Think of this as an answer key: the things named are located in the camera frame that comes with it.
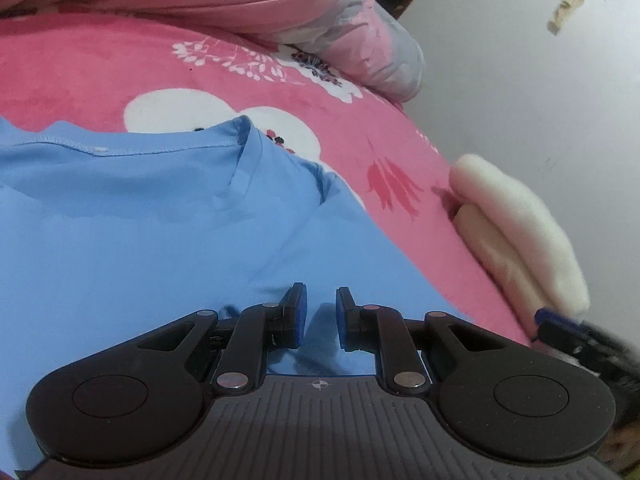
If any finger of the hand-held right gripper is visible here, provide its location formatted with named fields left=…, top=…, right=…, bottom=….
left=534, top=307, right=590, bottom=357

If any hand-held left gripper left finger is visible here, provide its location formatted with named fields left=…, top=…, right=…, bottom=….
left=137, top=282, right=307, bottom=395

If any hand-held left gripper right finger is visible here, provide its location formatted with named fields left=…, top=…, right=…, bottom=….
left=336, top=286, right=506, bottom=395

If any blue t-shirt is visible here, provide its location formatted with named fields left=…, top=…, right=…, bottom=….
left=0, top=115, right=531, bottom=478

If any white fluffy folded cloth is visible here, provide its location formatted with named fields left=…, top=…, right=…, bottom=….
left=449, top=154, right=592, bottom=318

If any pink floral bed sheet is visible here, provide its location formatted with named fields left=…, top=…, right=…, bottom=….
left=0, top=12, right=533, bottom=348

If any long torn tape scrap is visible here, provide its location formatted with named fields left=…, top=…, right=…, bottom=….
left=546, top=0, right=587, bottom=36

